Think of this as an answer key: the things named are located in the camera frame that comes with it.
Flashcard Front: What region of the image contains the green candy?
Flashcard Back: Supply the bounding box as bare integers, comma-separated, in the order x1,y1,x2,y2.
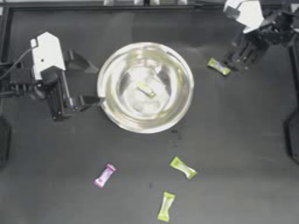
156,191,176,223
135,81,157,99
169,156,199,180
207,57,232,76

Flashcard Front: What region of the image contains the pink candy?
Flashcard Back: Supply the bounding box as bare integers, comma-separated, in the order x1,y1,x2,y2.
92,163,117,189

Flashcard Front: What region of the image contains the steel bowl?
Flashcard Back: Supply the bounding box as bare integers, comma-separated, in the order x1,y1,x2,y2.
96,41,195,135

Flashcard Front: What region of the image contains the black camera cable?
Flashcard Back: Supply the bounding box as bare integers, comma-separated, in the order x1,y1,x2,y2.
0,46,36,81

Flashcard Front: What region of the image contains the black metal frame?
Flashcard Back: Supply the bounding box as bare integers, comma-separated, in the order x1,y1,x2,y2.
0,0,299,123

